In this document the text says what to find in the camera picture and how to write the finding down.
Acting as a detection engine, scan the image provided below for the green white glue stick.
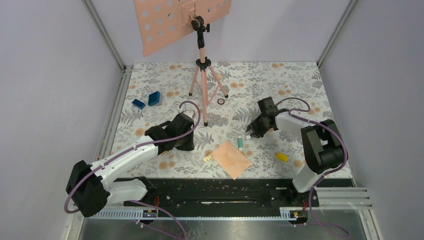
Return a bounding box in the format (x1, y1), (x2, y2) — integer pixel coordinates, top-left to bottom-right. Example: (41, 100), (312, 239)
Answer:
(237, 135), (244, 152)

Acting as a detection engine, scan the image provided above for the tan paper envelope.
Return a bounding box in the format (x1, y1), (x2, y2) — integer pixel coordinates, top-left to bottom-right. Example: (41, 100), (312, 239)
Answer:
(210, 140), (252, 180)

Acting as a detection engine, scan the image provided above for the pink perforated music stand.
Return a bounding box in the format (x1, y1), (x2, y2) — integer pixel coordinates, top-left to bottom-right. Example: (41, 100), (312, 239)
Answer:
(133, 0), (233, 127)

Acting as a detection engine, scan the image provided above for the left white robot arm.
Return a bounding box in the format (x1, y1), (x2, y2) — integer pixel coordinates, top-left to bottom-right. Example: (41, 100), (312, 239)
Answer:
(64, 112), (195, 218)

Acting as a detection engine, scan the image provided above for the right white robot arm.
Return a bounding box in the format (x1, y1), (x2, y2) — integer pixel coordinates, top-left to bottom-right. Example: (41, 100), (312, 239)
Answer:
(246, 97), (348, 206)

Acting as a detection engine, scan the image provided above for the cream chess knight piece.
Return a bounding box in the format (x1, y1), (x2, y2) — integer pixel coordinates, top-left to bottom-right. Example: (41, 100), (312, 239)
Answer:
(202, 154), (213, 163)

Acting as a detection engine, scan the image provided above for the yellow toy brick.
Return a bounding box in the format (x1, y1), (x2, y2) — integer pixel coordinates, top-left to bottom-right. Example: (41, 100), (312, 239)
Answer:
(275, 152), (289, 163)

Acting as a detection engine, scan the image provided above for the floral patterned table mat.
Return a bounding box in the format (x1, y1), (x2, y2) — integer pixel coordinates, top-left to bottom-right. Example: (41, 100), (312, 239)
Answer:
(111, 62), (333, 179)

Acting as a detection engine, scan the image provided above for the large blue toy brick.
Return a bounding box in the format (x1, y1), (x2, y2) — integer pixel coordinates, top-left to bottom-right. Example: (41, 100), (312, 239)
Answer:
(148, 91), (163, 107)

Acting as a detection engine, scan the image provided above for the small blue toy brick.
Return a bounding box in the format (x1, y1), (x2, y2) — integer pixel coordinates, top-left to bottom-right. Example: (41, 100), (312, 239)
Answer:
(131, 99), (146, 110)

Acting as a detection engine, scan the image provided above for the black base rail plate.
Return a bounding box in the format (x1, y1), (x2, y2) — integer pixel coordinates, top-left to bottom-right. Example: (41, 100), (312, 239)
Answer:
(91, 177), (355, 220)

